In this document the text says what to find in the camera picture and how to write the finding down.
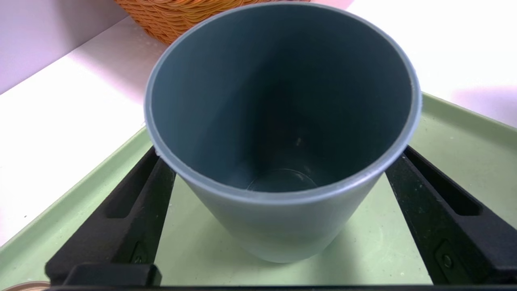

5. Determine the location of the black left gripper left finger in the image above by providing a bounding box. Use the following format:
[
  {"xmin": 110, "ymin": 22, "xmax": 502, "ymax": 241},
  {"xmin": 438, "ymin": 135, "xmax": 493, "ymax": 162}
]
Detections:
[{"xmin": 45, "ymin": 146, "xmax": 177, "ymax": 283}]

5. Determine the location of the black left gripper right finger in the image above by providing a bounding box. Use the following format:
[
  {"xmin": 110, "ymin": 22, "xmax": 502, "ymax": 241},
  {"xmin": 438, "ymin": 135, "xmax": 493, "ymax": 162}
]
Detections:
[{"xmin": 385, "ymin": 145, "xmax": 517, "ymax": 284}]

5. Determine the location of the light blue plastic cup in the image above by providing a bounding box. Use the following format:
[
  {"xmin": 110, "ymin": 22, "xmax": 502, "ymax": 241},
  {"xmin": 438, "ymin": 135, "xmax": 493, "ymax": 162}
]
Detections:
[{"xmin": 144, "ymin": 1, "xmax": 422, "ymax": 264}]

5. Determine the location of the orange wicker basket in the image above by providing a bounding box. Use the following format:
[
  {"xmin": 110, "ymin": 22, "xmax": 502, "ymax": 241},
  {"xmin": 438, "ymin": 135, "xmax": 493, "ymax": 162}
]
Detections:
[{"xmin": 114, "ymin": 0, "xmax": 311, "ymax": 45}]

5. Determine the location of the light green plastic tray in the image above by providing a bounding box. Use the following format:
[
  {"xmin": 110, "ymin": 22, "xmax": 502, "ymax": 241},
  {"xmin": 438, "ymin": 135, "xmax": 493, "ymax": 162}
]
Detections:
[{"xmin": 0, "ymin": 92, "xmax": 517, "ymax": 287}]

